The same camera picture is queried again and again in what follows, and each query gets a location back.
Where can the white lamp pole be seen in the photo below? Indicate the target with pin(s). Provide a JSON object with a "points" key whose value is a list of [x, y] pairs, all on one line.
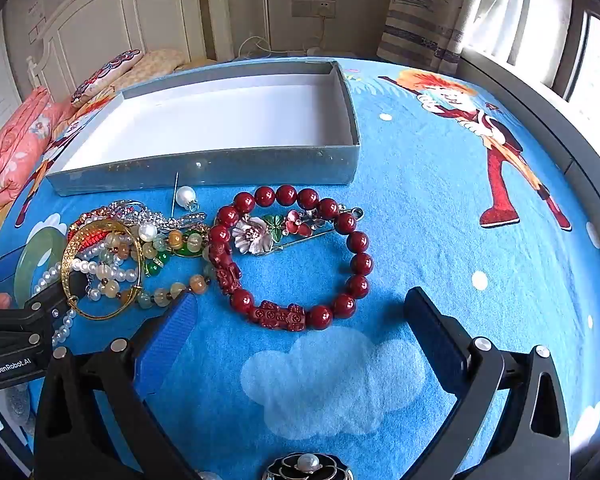
{"points": [[266, 5]]}

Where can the window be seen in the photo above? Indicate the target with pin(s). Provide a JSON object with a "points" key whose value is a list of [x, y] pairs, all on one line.
{"points": [[597, 65]]}

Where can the pearl drop earring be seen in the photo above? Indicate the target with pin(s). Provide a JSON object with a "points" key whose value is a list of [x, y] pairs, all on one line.
{"points": [[185, 195]]}

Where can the pale yellow pillow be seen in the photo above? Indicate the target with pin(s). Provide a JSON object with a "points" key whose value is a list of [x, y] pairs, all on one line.
{"points": [[160, 62]]}

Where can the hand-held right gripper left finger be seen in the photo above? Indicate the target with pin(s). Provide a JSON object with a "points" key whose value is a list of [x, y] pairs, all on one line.
{"points": [[179, 317]]}

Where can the white wooden headboard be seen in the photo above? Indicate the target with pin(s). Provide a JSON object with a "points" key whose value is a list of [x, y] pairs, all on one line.
{"points": [[105, 15]]}

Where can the printed striped curtain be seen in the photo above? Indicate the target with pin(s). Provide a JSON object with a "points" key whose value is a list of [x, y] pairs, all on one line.
{"points": [[420, 15]]}

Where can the silver rhinestone brooch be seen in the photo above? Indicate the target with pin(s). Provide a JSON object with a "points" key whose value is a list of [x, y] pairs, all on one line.
{"points": [[180, 221]]}

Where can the sheer white curtain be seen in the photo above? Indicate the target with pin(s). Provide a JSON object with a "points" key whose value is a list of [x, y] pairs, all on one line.
{"points": [[520, 0]]}

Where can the white shallow tray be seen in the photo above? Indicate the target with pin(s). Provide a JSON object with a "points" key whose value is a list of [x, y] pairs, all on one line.
{"points": [[230, 167]]}

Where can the round embroidered pillow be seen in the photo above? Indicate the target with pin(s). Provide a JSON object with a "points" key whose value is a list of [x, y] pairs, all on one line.
{"points": [[112, 72]]}

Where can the large white pearl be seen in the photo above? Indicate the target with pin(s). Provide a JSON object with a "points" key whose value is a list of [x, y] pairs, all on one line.
{"points": [[147, 231]]}

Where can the gold bangle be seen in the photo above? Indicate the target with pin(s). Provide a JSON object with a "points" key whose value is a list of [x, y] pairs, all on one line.
{"points": [[95, 314]]}

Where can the pale green jade bangle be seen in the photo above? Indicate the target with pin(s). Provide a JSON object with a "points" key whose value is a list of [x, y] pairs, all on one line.
{"points": [[30, 260]]}

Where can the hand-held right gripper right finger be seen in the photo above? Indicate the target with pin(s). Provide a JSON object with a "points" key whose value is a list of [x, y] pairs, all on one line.
{"points": [[427, 320]]}

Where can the silver stick pin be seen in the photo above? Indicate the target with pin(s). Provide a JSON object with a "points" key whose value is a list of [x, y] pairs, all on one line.
{"points": [[175, 195]]}

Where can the wall outlet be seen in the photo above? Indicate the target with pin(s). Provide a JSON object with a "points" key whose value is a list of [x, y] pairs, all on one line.
{"points": [[312, 8]]}

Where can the black flower pearl brooch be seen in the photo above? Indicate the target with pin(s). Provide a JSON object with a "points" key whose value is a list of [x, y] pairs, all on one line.
{"points": [[307, 465]]}

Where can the blue cartoon printed bedsheet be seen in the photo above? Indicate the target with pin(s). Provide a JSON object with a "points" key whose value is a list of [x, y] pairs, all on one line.
{"points": [[430, 210]]}

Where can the pink floral quilt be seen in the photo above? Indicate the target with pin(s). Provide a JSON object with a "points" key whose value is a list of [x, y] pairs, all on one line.
{"points": [[10, 155]]}

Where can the jewelled hair clip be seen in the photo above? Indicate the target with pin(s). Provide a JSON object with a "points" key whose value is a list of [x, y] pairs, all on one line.
{"points": [[247, 235]]}

